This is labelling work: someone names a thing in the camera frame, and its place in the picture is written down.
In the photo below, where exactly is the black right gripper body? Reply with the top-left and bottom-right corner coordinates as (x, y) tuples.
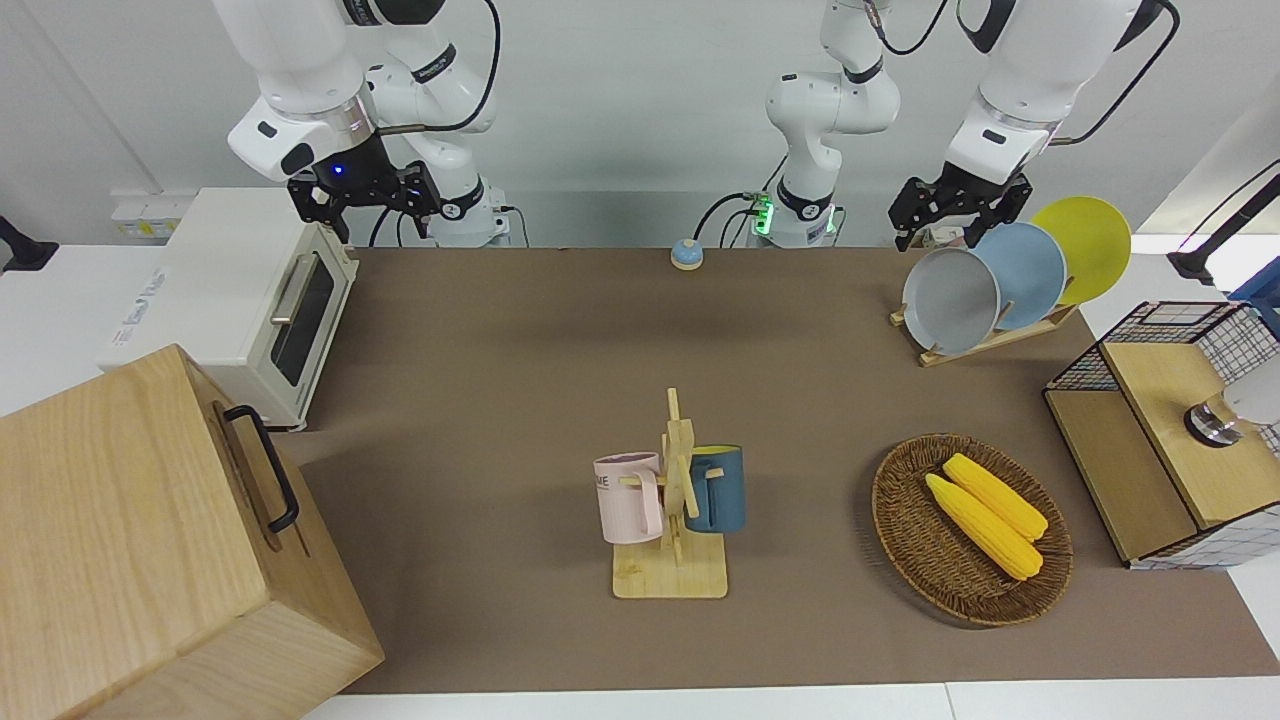
(310, 133), (401, 206)

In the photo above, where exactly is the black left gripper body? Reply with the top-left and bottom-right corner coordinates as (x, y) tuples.
(932, 165), (1013, 216)

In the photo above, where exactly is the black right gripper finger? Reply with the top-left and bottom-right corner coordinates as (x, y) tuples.
(398, 160), (443, 239)
(288, 178), (351, 244)

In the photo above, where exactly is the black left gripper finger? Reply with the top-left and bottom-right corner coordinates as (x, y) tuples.
(888, 178), (943, 251)
(985, 178), (1033, 241)

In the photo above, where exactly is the gray plate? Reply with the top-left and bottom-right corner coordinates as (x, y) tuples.
(902, 247), (1002, 356)

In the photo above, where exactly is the light blue plate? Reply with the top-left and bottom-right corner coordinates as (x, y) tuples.
(972, 222), (1068, 331)

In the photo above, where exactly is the yellow plate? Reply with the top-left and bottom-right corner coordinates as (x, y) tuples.
(1030, 196), (1133, 306)

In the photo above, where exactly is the low wooden plate rack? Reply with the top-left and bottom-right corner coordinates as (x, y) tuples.
(890, 300), (1081, 368)

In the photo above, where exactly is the white toaster oven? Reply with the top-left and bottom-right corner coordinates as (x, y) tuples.
(97, 187), (359, 433)

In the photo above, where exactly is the brown table mat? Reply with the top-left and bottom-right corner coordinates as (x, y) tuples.
(275, 245), (1280, 696)

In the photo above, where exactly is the wooden shelf board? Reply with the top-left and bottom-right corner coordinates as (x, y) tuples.
(1045, 340), (1280, 566)

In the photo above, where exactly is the yellow corn cob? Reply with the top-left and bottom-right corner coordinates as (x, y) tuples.
(943, 453), (1049, 543)
(925, 473), (1044, 581)

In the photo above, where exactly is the white cylinder grinder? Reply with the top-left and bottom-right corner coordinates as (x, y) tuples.
(1185, 365), (1280, 446)

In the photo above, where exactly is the dark blue mug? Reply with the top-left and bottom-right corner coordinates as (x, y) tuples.
(685, 445), (747, 534)

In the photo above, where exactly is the brown wicker basket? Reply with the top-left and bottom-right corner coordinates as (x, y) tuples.
(872, 433), (1074, 628)

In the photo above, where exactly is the pink mug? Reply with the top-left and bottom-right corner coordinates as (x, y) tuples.
(593, 452), (666, 546)

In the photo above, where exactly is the large wooden box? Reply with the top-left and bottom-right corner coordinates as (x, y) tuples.
(0, 343), (386, 720)

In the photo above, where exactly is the wooden mug tree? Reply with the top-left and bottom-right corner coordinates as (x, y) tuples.
(612, 388), (729, 601)

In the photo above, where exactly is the toaster oven door handle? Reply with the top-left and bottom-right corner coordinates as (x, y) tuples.
(270, 252), (321, 326)

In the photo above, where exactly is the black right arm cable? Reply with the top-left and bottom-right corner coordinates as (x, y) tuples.
(375, 0), (501, 136)

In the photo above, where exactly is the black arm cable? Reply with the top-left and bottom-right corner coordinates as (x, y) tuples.
(1048, 0), (1183, 147)
(375, 0), (501, 136)

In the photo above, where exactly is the white wall socket strip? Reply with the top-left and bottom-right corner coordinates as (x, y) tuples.
(110, 195), (196, 239)

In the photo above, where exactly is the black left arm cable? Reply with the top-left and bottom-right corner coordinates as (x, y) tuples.
(1048, 0), (1183, 147)

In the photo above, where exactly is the black left base cable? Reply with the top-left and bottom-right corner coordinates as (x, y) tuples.
(695, 188), (769, 248)

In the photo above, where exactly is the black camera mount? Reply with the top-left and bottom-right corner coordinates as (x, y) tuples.
(0, 215), (59, 273)
(1168, 160), (1280, 286)

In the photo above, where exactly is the black metal box handle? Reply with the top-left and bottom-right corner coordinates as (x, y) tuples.
(222, 405), (301, 534)

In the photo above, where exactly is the black wire grid basket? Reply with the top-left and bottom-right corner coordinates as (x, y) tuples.
(1042, 300), (1280, 573)

